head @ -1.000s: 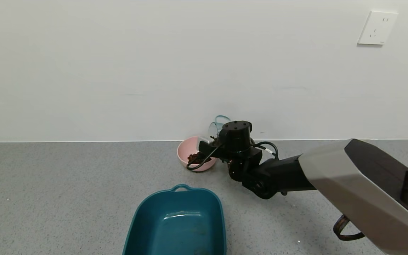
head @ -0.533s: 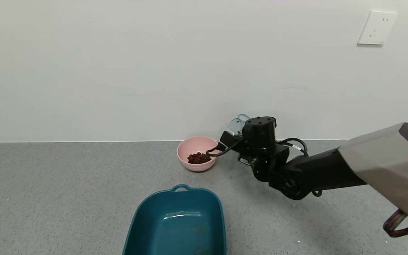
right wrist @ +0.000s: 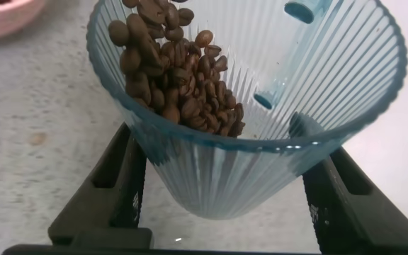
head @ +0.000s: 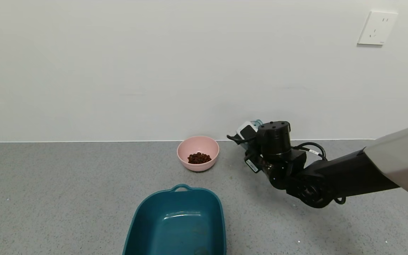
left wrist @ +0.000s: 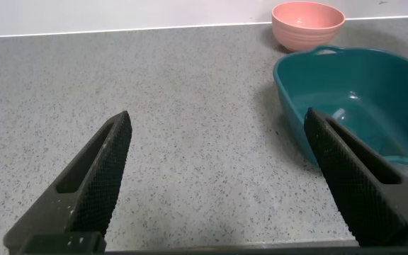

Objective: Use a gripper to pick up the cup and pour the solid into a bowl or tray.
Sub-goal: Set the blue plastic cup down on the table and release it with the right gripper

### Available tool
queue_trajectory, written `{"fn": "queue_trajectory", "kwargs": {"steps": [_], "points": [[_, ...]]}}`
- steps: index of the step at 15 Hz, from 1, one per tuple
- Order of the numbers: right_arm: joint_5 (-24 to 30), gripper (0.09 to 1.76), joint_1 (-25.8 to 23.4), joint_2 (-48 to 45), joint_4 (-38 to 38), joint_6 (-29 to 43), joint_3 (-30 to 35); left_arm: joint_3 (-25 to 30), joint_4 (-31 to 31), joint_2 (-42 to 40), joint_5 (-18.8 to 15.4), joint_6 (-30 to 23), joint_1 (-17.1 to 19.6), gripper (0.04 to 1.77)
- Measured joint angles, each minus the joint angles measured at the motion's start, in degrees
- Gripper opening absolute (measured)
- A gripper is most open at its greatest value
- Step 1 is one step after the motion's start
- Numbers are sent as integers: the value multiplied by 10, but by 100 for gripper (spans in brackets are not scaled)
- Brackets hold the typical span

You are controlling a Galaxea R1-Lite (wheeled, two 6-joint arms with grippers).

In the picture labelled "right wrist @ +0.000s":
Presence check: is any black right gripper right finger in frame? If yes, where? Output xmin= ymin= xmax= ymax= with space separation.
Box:
xmin=302 ymin=145 xmax=408 ymax=255

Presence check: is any pink plastic bowl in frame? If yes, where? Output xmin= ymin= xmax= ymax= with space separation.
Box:
xmin=0 ymin=0 xmax=47 ymax=42

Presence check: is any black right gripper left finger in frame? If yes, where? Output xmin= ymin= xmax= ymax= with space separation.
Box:
xmin=47 ymin=122 xmax=154 ymax=251

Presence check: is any brown coffee beans pile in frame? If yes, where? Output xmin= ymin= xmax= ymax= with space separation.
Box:
xmin=107 ymin=0 xmax=247 ymax=139

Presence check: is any stray brown coffee bean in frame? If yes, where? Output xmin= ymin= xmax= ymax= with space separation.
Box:
xmin=28 ymin=132 xmax=47 ymax=147

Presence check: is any translucent blue ribbed cup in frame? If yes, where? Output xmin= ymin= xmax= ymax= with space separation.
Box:
xmin=86 ymin=0 xmax=408 ymax=221

